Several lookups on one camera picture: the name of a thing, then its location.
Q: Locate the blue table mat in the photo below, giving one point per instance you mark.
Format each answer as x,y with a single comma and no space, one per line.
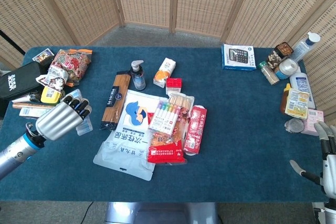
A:
236,129

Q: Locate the clear bottle blue cap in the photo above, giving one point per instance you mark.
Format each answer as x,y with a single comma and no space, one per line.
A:
304,47

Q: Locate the small red white box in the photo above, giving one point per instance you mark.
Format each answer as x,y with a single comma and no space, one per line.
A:
173,85

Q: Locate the yellow tin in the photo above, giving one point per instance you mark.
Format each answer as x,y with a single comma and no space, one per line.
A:
51,95

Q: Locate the black Victor case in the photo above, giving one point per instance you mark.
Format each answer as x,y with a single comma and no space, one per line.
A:
18,79

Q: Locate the coloured marker pen set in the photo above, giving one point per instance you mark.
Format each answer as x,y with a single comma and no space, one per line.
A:
165,117

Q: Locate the capsule jar brown lid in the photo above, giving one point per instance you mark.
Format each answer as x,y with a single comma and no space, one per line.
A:
279,52

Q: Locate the white zip bag blue print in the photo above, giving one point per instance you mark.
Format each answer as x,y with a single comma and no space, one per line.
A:
126,145

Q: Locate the wooden sticks clear pack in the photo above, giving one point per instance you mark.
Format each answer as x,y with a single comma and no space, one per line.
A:
183,102

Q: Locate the orange white carton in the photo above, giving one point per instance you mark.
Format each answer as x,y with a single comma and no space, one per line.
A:
164,73

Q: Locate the clear glass jar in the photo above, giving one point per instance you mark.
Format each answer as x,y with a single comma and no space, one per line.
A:
294,125

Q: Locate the spice bottle green cap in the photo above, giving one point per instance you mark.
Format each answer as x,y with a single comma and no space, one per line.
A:
269,74

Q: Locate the yellow white packet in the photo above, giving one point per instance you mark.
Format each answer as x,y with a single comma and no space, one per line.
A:
296,104

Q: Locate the dark pump bottle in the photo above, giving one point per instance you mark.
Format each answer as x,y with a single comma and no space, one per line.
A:
138,77

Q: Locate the spaghetti package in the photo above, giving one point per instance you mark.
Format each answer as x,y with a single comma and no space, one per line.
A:
115,98

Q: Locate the copper brown rod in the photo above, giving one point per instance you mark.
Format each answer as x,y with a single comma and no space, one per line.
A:
31,106

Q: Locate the blue white toothpaste box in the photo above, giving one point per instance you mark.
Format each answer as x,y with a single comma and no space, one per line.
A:
30,113

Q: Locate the orange packet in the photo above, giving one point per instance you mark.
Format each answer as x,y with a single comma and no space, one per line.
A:
86,51

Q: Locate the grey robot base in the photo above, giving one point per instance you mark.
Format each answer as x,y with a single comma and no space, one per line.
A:
157,213

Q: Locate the blue white calculator box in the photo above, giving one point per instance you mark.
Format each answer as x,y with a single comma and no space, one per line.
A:
239,57

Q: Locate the red patterned snack bag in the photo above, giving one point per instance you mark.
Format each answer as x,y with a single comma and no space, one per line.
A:
76,64

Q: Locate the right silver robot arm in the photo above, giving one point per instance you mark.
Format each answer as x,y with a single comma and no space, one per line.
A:
330,212

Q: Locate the red white long pack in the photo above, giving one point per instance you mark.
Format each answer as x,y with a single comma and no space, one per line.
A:
195,129

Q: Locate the white lotion bottle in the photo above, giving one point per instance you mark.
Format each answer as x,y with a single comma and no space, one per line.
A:
302,82

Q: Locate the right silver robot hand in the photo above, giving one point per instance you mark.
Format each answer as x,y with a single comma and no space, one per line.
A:
330,171

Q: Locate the white red snack bag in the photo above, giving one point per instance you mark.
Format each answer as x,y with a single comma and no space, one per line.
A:
56,77

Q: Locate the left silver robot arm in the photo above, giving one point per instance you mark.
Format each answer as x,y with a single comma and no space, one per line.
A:
15,153

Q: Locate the pink box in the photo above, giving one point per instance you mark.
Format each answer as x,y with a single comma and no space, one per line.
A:
313,117

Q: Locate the white lidded round jar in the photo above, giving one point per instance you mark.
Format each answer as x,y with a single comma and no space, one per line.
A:
287,68

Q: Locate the red bread snack bag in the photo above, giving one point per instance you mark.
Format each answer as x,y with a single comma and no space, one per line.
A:
164,151

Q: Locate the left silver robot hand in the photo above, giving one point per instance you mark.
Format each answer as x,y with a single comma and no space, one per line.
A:
60,119

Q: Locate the amber honey bottle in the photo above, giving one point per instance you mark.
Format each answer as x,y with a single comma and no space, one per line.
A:
284,100

